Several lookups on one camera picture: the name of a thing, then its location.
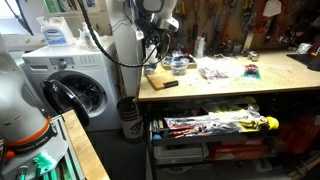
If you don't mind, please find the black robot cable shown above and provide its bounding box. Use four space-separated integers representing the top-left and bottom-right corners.
76 0 172 69

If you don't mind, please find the shallow wooden tray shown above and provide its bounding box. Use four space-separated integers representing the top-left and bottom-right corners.
161 54 198 71

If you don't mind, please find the white washing machine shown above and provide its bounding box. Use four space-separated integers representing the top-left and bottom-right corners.
21 35 123 133

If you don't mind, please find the clear plastic bags pile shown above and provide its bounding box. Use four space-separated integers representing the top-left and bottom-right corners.
197 56 247 81

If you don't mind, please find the clear plastic storage bin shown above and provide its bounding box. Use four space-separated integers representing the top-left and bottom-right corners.
152 143 210 166

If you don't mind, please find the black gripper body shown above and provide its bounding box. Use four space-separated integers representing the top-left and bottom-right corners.
146 25 168 45

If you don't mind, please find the white paper note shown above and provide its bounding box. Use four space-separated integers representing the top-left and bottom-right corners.
262 0 283 19

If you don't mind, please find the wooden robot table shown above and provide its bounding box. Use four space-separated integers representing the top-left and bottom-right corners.
61 109 111 180

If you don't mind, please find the red toolbox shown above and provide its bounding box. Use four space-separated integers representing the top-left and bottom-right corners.
207 137 268 162

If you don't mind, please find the wooden board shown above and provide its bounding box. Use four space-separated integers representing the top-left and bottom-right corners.
145 71 180 92

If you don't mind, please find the black marker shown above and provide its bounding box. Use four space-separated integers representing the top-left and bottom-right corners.
162 80 180 90

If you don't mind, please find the green red package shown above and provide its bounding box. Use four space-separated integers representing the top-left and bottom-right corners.
242 63 262 81

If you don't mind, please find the plastic packaged tools pile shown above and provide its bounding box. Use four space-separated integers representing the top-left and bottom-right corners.
164 106 268 139

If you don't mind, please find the white spray bottle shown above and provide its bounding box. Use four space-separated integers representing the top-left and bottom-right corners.
81 21 102 52

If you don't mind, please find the white column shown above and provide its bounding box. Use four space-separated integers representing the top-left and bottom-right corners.
105 0 145 98

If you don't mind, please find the wooden top workbench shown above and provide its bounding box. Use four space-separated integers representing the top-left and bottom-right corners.
136 49 320 180

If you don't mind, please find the yellow tool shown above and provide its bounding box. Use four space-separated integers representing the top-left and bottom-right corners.
237 115 281 132

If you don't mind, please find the clear plastic cup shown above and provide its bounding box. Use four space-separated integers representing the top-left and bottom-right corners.
170 57 190 77

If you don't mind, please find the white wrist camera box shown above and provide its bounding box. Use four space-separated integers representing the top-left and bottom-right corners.
156 16 180 33

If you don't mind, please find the striped trash can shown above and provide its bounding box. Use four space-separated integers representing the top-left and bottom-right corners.
116 96 145 145

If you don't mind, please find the blue white canister bottle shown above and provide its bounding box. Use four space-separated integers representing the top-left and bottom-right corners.
145 43 159 70

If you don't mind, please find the green clamp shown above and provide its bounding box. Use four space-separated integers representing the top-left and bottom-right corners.
31 151 68 180

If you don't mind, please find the slim white bottle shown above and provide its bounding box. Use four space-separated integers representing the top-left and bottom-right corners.
194 35 206 59

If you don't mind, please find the silver metal bell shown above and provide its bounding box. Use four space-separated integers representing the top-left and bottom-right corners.
247 50 261 62

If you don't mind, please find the blue label detergent jug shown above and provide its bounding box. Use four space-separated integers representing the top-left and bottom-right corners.
35 15 75 47

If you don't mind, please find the black tray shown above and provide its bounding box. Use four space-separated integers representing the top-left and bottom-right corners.
286 52 320 72

